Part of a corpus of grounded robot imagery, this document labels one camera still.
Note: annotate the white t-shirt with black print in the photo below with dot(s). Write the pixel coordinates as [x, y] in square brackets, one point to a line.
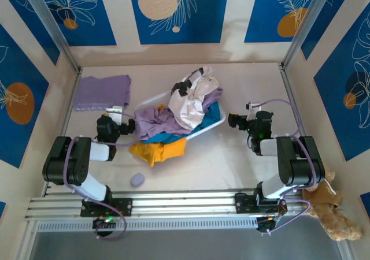
[185, 109]

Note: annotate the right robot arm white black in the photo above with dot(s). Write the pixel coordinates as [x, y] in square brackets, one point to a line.
[300, 161]

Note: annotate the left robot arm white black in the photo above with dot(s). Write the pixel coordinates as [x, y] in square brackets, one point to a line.
[75, 161]

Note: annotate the white laundry basket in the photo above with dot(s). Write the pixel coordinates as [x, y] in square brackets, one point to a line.
[214, 124]

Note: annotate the crumpled lavender t-shirt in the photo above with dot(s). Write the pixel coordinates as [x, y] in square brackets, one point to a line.
[156, 121]

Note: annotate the blue t-shirt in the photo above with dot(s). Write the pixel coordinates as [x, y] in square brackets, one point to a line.
[212, 114]

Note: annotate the yellow t-shirt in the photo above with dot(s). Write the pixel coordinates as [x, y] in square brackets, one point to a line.
[156, 153]

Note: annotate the folded lavender t-shirt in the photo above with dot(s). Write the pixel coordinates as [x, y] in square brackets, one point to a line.
[101, 92]

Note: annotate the small lavender oval case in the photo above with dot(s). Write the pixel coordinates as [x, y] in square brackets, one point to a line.
[137, 180]

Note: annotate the black controller box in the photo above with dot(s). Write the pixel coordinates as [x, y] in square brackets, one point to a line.
[101, 224]
[264, 225]

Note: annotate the brown teddy bear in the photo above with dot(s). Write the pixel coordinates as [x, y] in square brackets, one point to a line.
[332, 213]

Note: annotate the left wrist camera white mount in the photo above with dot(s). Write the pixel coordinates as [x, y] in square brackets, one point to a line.
[115, 112]

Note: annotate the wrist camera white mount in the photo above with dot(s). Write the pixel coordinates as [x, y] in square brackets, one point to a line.
[253, 105]
[115, 112]

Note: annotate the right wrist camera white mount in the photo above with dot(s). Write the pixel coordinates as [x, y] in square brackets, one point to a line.
[253, 105]

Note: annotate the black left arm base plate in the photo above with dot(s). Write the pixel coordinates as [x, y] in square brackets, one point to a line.
[124, 206]

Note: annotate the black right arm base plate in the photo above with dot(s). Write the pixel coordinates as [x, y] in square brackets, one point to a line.
[245, 203]

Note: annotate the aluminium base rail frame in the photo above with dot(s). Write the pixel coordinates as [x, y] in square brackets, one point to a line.
[188, 202]

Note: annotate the aluminium frame post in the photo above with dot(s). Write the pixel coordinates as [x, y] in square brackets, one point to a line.
[49, 26]
[306, 23]

